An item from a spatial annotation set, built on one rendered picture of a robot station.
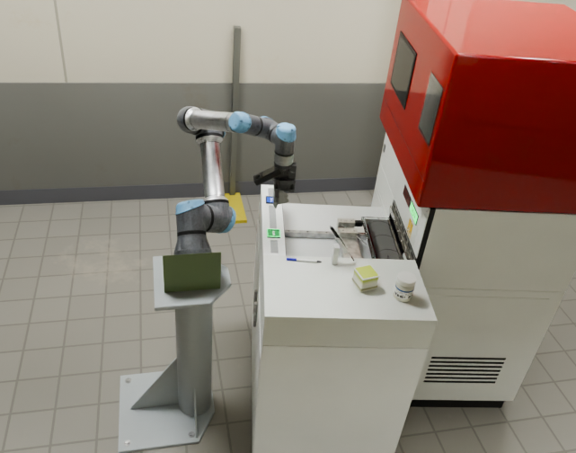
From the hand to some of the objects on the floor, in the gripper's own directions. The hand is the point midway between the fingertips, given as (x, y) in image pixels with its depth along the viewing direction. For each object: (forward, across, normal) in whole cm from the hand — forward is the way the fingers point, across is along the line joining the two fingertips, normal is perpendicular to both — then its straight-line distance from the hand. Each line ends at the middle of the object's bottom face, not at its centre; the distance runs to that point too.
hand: (274, 205), depth 235 cm
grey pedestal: (+111, -15, +42) cm, 120 cm away
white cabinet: (+111, -2, -27) cm, 114 cm away
